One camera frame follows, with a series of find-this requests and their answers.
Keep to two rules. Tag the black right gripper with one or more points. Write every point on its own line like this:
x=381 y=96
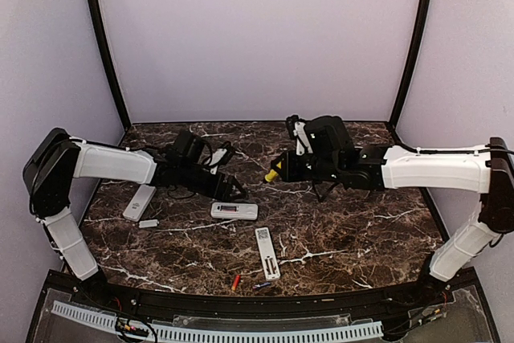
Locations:
x=288 y=171

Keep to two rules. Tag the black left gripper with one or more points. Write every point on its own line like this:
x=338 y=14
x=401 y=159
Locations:
x=223 y=193

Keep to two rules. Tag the yellow handled screwdriver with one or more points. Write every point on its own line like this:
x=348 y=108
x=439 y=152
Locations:
x=271 y=176

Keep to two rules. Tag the white remote with barcode label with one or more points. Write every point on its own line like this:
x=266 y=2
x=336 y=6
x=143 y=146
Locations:
x=240 y=211

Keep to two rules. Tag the white button remote control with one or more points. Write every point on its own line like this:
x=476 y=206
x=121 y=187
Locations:
x=267 y=254

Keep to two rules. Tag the red blue battery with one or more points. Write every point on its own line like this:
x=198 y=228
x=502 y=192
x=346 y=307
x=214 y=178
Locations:
x=235 y=283

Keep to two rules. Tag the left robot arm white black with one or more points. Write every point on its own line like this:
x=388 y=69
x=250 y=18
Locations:
x=189 y=162

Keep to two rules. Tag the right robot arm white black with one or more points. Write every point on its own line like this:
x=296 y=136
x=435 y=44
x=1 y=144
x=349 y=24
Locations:
x=325 y=152

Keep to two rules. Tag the plain white slim remote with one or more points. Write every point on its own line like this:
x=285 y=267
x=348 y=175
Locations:
x=139 y=202

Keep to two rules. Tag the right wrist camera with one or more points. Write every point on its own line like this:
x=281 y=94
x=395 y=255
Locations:
x=295 y=128

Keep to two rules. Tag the white slotted cable duct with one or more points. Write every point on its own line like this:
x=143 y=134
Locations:
x=203 y=329

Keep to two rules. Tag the left black frame post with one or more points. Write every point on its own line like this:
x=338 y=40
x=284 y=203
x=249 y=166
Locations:
x=108 y=64

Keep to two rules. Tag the black frame post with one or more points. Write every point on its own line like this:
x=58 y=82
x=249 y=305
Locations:
x=108 y=64
x=410 y=63

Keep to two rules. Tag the right black frame post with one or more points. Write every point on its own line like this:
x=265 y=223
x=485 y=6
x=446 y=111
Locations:
x=410 y=63

